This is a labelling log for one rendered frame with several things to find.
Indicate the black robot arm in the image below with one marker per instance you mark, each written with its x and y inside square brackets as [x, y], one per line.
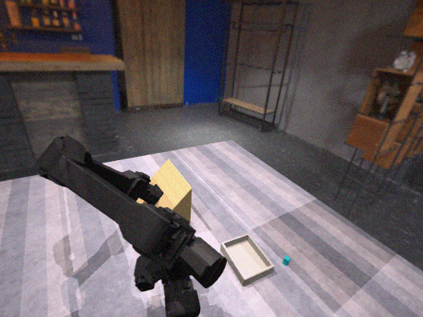
[149, 229]

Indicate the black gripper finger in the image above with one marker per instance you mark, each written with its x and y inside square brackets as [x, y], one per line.
[167, 289]

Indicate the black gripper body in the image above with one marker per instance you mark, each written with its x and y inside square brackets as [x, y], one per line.
[182, 301]

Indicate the white shallow square tray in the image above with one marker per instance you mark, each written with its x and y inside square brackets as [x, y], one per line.
[246, 259]

